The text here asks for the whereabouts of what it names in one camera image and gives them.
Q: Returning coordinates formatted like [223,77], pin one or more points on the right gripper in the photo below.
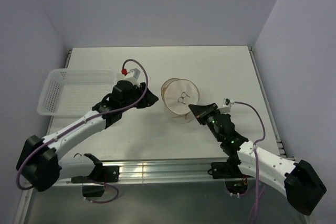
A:
[201,112]

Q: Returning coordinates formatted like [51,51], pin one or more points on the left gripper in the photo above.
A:
[149,99]

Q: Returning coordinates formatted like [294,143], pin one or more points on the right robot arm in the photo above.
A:
[297,181]

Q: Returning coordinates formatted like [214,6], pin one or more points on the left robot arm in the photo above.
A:
[40,160]

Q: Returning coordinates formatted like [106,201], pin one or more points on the white plastic basket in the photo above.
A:
[73,92]

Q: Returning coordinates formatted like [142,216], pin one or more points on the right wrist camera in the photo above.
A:
[227,105]

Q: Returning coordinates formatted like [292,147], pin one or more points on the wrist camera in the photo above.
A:
[227,105]
[133,73]

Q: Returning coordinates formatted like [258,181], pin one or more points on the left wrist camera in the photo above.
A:
[133,73]

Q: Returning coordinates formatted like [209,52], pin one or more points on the aluminium frame rail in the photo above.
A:
[163,171]

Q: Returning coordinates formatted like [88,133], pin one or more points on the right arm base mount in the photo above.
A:
[236,182]

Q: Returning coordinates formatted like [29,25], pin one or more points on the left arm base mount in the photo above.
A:
[105,174]

